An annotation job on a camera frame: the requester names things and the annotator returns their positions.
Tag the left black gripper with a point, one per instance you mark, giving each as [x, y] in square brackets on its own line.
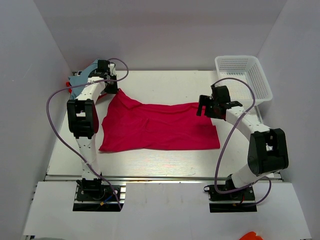
[113, 90]

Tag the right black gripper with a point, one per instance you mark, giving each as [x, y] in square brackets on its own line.
[205, 100]

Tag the magenta red t shirt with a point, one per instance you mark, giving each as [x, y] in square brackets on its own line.
[131, 125]

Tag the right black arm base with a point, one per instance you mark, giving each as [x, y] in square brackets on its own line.
[242, 201]

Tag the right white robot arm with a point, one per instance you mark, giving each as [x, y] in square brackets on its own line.
[267, 149]

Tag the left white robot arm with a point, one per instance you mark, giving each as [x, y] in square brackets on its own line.
[88, 85]

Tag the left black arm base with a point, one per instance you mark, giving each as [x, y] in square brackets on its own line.
[103, 201]

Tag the folded light blue t shirt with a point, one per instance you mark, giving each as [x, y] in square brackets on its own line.
[81, 79]

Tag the white perforated plastic basket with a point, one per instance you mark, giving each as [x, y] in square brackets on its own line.
[244, 77]

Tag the orange object at bottom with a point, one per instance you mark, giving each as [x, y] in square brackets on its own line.
[251, 236]

